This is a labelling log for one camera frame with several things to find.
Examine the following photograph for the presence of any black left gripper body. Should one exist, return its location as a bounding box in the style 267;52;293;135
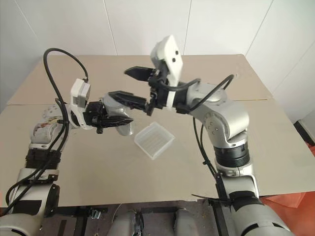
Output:
83;100;109;135

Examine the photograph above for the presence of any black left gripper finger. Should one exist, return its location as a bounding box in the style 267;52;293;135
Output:
105;117;134;128

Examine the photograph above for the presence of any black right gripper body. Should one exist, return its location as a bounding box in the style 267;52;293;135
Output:
146;68;171;117

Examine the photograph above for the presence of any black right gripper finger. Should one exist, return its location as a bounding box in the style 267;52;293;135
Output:
124;66;155;83
108;90;148;112

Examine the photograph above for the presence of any translucent white plastic box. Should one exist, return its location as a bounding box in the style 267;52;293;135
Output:
133;121;176;161

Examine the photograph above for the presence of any grey rounded shape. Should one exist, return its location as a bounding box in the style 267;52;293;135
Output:
173;208;195;236

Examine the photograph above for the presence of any black object at room edge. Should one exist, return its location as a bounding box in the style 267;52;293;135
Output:
294;119;315;158

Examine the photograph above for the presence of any orange bag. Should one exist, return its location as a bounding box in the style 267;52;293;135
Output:
260;191;315;210

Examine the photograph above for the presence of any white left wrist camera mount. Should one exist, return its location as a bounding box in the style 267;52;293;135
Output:
70;78;92;130

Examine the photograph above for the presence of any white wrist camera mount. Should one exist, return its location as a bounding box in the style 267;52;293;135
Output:
150;35;184;109
70;78;92;130

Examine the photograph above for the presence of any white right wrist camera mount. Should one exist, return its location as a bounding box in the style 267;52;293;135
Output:
150;35;184;109

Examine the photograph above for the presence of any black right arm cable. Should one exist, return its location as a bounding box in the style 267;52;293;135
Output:
157;74;235;197

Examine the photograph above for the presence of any small metal bracket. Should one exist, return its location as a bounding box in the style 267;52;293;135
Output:
90;207;108;219

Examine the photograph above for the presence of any black table frame bar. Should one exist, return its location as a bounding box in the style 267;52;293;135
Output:
73;206;90;236
208;198;230;236

